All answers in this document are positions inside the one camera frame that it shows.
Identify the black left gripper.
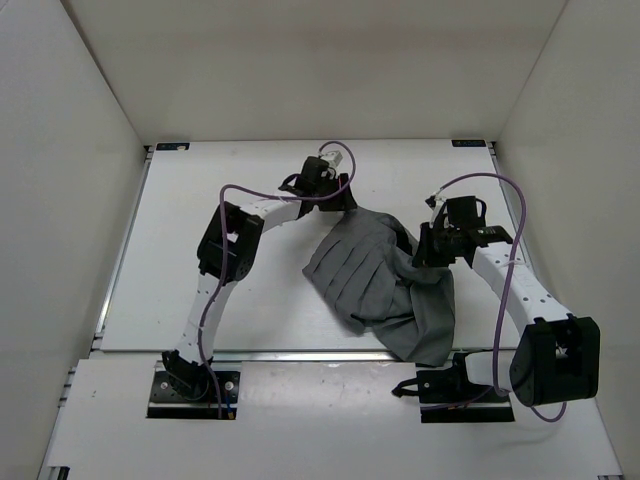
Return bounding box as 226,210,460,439
314,175,357,213

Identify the grey pleated skirt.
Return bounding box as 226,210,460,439
302,208,456,367

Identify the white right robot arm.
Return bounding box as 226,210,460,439
413,195,600,407

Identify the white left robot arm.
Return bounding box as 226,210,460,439
162,151,356,398

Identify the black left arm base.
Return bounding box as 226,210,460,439
146,350,241,421

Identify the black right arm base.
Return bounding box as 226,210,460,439
391,352,515,424

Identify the blue right corner label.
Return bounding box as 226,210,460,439
451,139,486,148

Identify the blue corner label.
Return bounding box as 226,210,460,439
155,142,190,151
451,139,486,148

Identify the blue left corner label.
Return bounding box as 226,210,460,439
155,142,190,151

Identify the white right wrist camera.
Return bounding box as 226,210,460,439
425,190,447,216

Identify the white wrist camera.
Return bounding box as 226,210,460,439
320,151,343,169
425,190,447,216

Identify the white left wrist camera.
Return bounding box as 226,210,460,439
320,151,343,169

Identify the aluminium table front rail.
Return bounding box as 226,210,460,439
89,344,506,366

